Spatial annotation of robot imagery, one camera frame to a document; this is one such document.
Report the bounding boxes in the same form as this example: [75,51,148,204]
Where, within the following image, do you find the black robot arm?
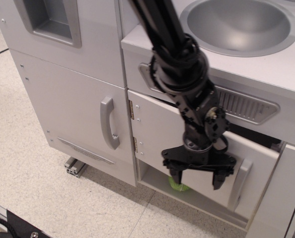
[130,0,236,190]

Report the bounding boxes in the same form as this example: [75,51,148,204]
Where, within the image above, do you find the lower metal hinge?
[133,136,138,153]

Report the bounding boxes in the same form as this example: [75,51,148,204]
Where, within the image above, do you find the green toy cabbage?
[168,176,190,192]

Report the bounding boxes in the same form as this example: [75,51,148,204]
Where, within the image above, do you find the grey left door handle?
[100,96,120,150]

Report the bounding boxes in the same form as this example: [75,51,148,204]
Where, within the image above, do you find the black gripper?
[161,138,236,190]

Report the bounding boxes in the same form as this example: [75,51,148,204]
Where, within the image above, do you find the white toy kitchen cabinet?
[0,0,295,238]

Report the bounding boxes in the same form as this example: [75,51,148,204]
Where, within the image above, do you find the metal hinge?
[129,100,135,120]
[133,136,138,153]

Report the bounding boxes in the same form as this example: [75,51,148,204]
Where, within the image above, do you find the grey cabinet door handle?
[227,159,253,212]

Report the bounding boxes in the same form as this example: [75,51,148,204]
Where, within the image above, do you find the silver sink bowl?
[180,0,295,57]

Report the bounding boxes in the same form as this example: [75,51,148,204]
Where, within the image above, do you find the grey vent panel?
[138,63,280,125]

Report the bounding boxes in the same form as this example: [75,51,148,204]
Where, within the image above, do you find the upper metal hinge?
[129,100,135,120]

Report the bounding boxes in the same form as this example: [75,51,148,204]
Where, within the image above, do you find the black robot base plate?
[6,210,51,238]

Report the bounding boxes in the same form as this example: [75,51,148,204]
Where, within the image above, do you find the white cabinet door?
[128,91,279,218]

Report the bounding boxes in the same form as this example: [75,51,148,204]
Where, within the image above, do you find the black braided base cable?
[0,216,19,238]

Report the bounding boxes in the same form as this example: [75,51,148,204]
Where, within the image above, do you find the aluminium extrusion bar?
[64,157,88,178]

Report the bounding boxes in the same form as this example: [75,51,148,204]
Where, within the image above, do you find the silver decorative trim strip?
[57,137,116,165]

